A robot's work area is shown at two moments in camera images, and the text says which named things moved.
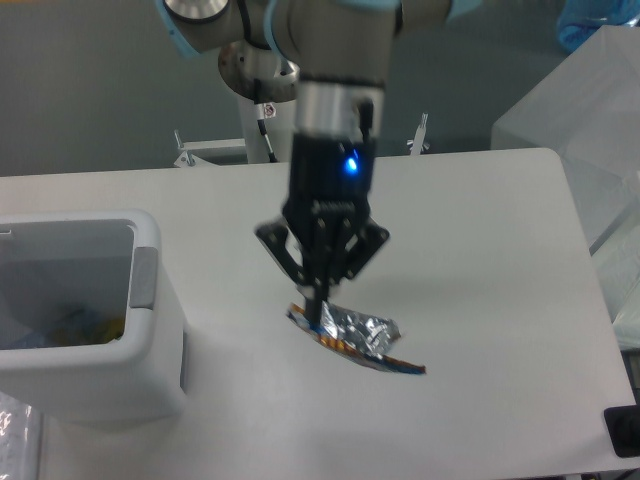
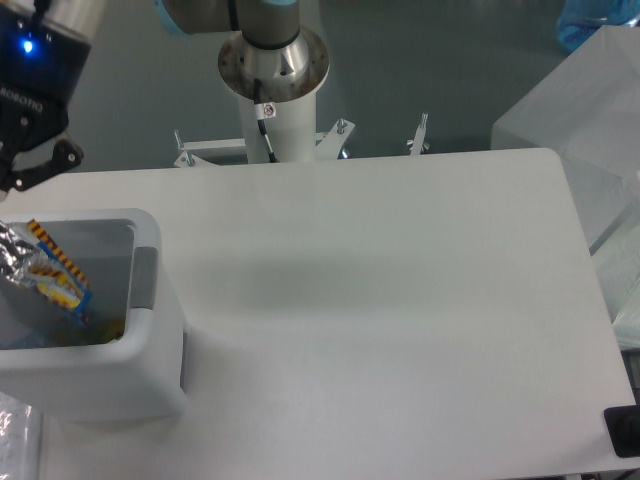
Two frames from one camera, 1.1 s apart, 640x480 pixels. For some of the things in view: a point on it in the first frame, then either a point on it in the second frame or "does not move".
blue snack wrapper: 361,337 to 29,259
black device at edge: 623,425 does not move
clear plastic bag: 21,426 does not move
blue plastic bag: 578,19 does not move
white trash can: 90,328 does not move
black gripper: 328,190 to 40,68
